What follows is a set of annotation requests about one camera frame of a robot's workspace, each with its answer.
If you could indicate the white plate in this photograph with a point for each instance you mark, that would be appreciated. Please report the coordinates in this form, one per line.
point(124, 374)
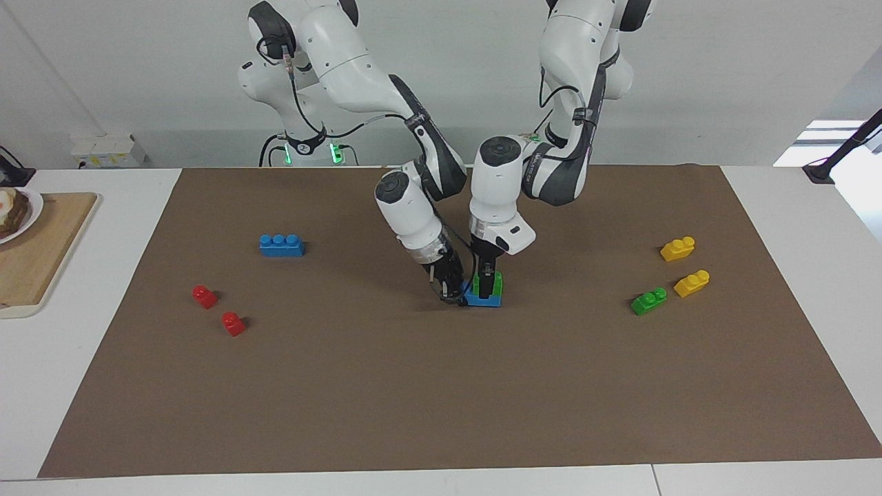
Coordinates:
point(33, 210)

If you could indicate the black clamp stand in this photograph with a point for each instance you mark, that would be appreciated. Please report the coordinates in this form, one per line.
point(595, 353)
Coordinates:
point(820, 171)

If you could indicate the toast with fried egg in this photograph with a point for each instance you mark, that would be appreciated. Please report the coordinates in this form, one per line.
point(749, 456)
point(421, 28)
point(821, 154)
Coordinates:
point(12, 213)

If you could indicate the brown table mat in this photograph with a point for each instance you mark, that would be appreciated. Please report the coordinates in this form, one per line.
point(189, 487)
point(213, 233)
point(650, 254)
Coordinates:
point(441, 386)

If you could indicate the yellow two-stud toy brick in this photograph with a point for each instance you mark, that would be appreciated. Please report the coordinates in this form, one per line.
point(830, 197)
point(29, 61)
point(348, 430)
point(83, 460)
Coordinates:
point(677, 249)
point(692, 284)

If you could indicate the black device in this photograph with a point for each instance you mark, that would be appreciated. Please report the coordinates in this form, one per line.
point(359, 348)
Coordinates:
point(14, 173)

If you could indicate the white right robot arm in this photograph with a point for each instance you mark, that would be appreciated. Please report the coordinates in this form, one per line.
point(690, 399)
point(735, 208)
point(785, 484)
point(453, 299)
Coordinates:
point(413, 213)

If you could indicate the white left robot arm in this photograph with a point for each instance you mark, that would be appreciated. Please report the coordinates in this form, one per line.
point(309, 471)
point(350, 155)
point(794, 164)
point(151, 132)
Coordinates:
point(496, 186)

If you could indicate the blue three-stud toy brick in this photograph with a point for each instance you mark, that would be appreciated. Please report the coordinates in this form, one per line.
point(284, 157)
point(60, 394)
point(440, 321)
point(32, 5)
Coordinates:
point(281, 246)
point(482, 302)

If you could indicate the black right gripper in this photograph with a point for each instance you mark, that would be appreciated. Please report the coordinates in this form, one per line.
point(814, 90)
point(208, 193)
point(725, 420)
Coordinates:
point(444, 272)

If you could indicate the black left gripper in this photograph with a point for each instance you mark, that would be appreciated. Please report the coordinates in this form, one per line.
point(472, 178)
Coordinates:
point(488, 260)

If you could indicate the green two-stud toy brick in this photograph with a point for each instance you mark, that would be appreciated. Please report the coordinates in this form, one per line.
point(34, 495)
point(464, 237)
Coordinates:
point(648, 302)
point(488, 282)

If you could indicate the wooden cutting board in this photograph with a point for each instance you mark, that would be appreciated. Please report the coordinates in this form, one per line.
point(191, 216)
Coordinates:
point(41, 262)

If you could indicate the red one-stud toy brick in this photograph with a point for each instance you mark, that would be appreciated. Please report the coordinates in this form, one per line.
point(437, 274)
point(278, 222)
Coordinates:
point(233, 324)
point(204, 297)

